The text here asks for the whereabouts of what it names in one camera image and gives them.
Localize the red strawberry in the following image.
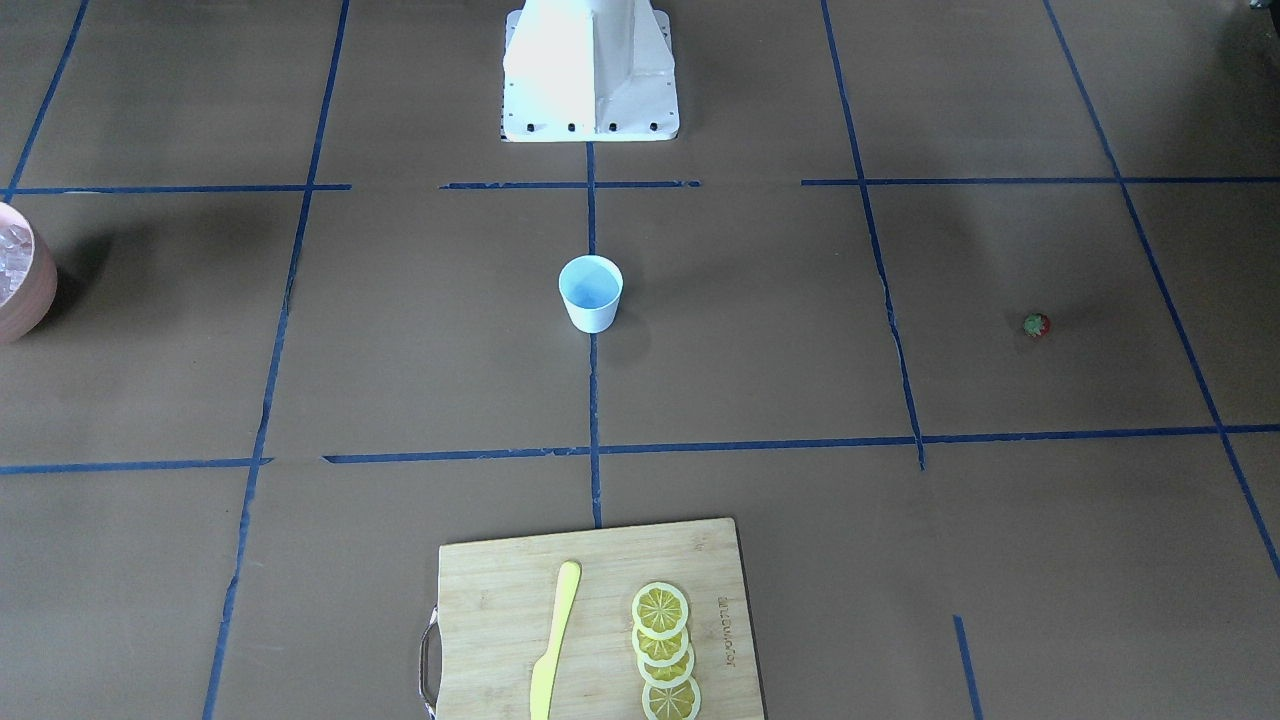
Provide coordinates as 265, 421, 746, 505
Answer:
1021, 313, 1052, 340

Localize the light blue plastic cup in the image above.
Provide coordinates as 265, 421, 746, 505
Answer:
557, 254, 625, 334

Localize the pink ice bowl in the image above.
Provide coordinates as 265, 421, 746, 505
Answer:
1, 202, 58, 345

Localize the lemon slice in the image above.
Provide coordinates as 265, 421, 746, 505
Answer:
631, 626, 690, 667
631, 582, 690, 641
636, 646, 696, 689
641, 678, 701, 720

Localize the bamboo cutting board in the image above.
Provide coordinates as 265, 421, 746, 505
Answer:
429, 518, 765, 719

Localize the yellow plastic knife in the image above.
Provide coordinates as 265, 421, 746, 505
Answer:
529, 560, 582, 719

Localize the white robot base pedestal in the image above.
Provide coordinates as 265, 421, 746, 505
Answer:
500, 1, 681, 143

